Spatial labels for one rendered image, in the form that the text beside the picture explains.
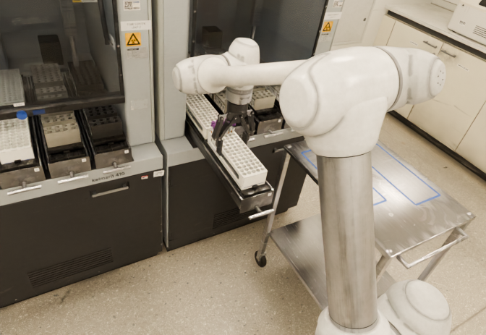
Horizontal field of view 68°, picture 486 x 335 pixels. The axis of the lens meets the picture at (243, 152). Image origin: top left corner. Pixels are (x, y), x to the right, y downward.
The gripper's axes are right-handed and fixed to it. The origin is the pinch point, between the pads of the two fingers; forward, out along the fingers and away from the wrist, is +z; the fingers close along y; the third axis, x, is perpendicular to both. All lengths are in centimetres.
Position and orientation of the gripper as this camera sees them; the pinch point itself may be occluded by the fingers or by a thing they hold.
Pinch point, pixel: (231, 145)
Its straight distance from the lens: 137.8
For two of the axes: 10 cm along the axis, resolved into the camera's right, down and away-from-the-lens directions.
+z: -1.3, 7.8, 6.1
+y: 8.7, -2.1, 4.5
